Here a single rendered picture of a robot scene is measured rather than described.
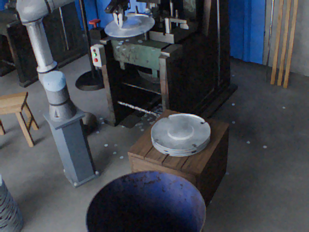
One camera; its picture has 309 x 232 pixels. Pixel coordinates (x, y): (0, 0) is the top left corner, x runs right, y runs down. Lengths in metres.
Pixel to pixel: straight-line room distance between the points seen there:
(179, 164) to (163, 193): 0.19
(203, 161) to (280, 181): 0.61
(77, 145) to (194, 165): 0.68
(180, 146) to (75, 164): 0.65
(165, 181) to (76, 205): 0.73
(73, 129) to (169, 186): 0.68
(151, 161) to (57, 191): 0.70
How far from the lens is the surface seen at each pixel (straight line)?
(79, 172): 1.92
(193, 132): 1.60
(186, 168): 1.46
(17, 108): 2.25
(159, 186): 1.33
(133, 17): 1.98
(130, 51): 2.02
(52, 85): 1.64
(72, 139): 1.78
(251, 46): 3.14
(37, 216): 1.90
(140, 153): 1.56
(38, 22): 1.68
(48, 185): 2.05
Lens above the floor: 1.36
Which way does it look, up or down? 34 degrees down
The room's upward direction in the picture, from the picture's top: 6 degrees counter-clockwise
